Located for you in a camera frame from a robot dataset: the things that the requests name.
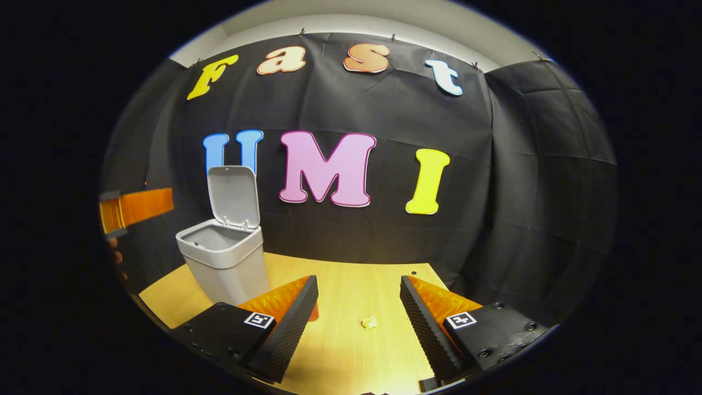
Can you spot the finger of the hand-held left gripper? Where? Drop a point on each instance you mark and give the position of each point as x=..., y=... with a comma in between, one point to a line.
x=142, y=206

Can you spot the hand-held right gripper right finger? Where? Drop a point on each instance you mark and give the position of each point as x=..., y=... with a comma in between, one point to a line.
x=425, y=329

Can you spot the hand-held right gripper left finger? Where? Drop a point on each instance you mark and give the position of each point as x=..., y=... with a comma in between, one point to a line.
x=288, y=329

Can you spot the orange pop can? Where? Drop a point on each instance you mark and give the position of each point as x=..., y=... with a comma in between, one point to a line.
x=313, y=312

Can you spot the paper ball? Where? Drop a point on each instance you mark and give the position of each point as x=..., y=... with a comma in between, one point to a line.
x=369, y=323

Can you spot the white desktop garbage bin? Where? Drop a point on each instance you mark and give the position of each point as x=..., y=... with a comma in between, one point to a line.
x=227, y=258

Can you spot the wooden desktop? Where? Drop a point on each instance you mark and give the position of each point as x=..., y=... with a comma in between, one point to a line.
x=356, y=285

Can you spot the black backdrop cloth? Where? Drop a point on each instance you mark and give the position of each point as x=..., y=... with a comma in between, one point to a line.
x=384, y=109

